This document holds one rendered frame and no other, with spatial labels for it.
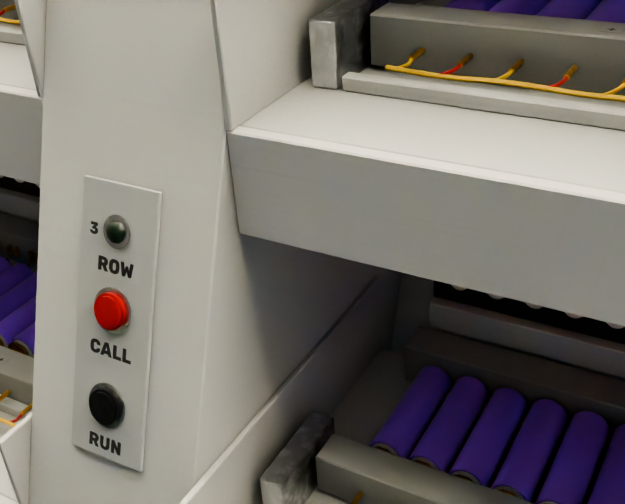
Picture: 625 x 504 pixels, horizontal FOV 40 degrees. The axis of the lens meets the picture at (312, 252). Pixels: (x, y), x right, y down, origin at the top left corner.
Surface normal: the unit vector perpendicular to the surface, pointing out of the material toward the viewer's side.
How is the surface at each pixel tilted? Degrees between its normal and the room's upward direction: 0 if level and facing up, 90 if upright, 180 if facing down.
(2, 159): 110
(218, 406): 90
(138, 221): 90
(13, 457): 90
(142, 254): 90
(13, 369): 21
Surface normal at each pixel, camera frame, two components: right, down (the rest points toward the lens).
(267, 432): 0.87, 0.21
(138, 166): -0.48, 0.16
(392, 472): -0.07, -0.85
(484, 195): -0.49, 0.48
